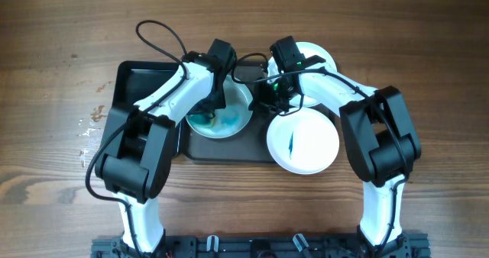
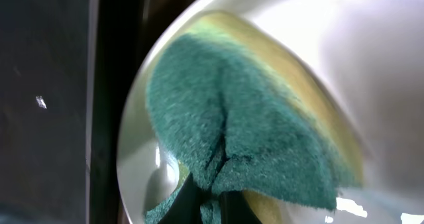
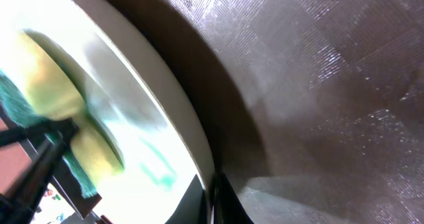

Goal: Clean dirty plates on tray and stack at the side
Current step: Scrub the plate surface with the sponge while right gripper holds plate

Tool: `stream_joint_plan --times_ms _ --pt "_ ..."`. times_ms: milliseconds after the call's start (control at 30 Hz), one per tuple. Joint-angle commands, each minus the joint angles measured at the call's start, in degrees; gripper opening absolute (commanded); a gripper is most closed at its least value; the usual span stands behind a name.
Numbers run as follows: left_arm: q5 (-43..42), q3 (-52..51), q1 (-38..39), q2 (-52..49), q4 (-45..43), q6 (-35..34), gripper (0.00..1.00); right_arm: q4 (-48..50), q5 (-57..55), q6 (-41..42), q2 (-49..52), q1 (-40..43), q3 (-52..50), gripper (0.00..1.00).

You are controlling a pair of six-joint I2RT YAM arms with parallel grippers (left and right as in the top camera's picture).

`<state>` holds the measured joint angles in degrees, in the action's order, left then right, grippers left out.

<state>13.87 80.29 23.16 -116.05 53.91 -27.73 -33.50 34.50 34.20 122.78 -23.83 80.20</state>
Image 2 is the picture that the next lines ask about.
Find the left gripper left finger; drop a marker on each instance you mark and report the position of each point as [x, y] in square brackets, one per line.
[186, 206]

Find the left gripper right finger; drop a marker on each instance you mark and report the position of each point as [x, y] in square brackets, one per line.
[235, 209]

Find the green yellow sponge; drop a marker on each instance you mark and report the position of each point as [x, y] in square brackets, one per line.
[249, 122]

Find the white plate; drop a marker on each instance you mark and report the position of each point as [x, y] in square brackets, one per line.
[369, 56]

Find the dark brown serving tray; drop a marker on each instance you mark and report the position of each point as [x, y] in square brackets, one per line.
[172, 5]

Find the black water tray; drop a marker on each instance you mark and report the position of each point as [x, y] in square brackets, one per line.
[66, 67]

